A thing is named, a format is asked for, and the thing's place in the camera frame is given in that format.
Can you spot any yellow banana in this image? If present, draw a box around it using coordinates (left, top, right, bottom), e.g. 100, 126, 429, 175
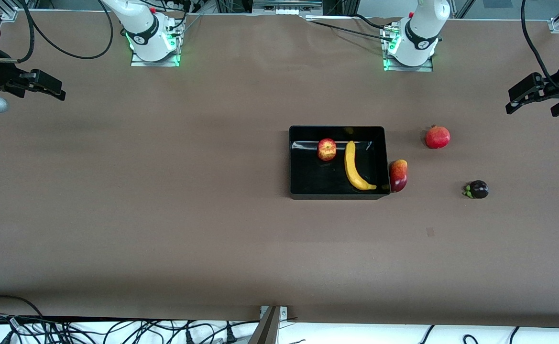
344, 140, 377, 191

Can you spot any red yellow apple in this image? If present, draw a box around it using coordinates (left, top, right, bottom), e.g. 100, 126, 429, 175
317, 139, 337, 161

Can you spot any black plastic box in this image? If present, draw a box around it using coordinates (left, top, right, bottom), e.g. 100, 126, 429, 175
289, 126, 392, 200

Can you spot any red pomegranate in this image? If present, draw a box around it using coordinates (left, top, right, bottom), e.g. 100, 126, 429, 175
425, 125, 451, 149

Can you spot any dark purple mangosteen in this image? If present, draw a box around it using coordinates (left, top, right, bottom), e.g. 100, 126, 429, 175
463, 180, 489, 199

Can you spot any red yellow mango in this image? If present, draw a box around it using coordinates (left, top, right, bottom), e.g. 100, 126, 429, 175
388, 159, 408, 193

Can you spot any brown table cover mat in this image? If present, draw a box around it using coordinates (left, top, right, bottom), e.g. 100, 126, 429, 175
0, 11, 559, 329

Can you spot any grey power strip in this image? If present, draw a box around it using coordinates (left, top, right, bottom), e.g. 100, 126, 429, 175
252, 0, 324, 16

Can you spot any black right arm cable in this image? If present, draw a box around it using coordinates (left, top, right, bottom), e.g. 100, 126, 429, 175
0, 0, 114, 64

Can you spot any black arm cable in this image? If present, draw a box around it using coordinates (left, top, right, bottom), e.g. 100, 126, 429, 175
521, 0, 559, 90
0, 0, 114, 64

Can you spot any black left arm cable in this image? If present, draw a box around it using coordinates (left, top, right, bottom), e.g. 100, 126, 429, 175
521, 0, 559, 90

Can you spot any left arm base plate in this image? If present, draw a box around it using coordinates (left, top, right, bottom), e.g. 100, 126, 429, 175
383, 26, 435, 72

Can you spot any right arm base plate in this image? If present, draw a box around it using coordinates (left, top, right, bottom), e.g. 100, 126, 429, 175
130, 29, 182, 67

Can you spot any metal clamp bracket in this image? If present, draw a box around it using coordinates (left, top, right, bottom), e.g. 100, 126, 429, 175
259, 306, 288, 320

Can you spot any grey metal camera pole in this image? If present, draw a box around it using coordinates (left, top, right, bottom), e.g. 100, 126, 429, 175
248, 306, 281, 344

